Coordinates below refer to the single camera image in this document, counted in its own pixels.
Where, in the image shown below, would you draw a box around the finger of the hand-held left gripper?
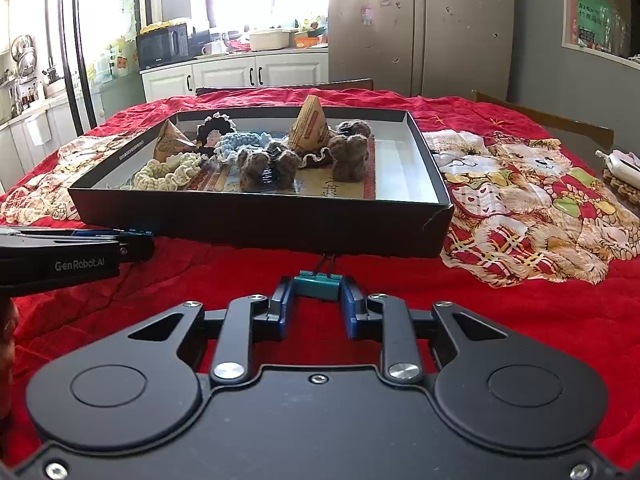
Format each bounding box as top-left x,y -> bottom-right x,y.
100,236 -> 156,264
0,227 -> 154,239

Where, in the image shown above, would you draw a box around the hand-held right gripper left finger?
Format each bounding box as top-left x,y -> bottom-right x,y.
127,276 -> 296,386

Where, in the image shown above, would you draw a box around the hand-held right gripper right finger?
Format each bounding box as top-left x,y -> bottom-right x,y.
340,277 -> 511,386

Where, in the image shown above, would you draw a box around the teal binder clip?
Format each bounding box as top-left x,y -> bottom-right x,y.
294,252 -> 346,302

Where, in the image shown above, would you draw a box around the beige crochet scrunchie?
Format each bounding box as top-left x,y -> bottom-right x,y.
120,152 -> 208,192

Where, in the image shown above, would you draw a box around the shallow black cardboard box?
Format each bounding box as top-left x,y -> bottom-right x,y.
67,105 -> 455,259

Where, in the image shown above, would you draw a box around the brown triangular snack packet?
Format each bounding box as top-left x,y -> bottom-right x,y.
152,120 -> 198,163

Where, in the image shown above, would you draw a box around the light blue crochet scrunchie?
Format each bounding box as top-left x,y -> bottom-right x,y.
215,131 -> 273,163

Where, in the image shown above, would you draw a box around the black scrunchie with white lace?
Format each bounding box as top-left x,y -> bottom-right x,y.
196,112 -> 236,153

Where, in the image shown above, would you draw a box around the olive scrunchie with white lace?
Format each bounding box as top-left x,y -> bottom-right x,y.
298,146 -> 336,169

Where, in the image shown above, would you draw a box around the brown crochet bear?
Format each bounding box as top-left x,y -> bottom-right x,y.
327,120 -> 373,183

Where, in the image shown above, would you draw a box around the cream triangular snack packet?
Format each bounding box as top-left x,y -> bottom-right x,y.
289,95 -> 333,153

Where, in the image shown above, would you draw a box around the person's left hand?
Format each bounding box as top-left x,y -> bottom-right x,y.
0,300 -> 20,418

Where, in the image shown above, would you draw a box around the white hanging bin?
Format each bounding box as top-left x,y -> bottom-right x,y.
25,112 -> 54,146

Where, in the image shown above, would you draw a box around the red printed blanket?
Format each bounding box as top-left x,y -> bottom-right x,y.
0,87 -> 640,461

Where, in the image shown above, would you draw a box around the black microwave oven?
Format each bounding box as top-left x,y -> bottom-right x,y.
136,22 -> 190,71

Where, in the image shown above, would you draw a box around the white kitchen cabinet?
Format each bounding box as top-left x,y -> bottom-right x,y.
140,50 -> 330,103

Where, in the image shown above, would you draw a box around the hanging steel pans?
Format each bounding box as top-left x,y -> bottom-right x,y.
10,35 -> 39,82

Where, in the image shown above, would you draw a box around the black countertop appliance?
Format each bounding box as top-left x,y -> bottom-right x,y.
187,27 -> 212,59

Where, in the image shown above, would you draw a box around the yellow lace microwave cover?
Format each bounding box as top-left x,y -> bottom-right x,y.
139,17 -> 188,36

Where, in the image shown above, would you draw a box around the white plastic basin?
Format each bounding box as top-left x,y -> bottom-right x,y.
248,29 -> 291,52

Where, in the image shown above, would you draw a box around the grey double-door refrigerator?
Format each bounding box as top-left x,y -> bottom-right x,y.
327,0 -> 516,98

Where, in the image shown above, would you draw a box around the woven wicker coaster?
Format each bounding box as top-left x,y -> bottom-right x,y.
602,167 -> 640,202

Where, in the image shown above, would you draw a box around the green paper bag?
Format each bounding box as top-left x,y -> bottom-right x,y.
575,0 -> 616,53

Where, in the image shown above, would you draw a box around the clear drinking glasses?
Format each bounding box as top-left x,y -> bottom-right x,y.
610,10 -> 634,58

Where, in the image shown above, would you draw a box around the black sliding door frame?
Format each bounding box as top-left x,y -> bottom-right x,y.
44,0 -> 101,136

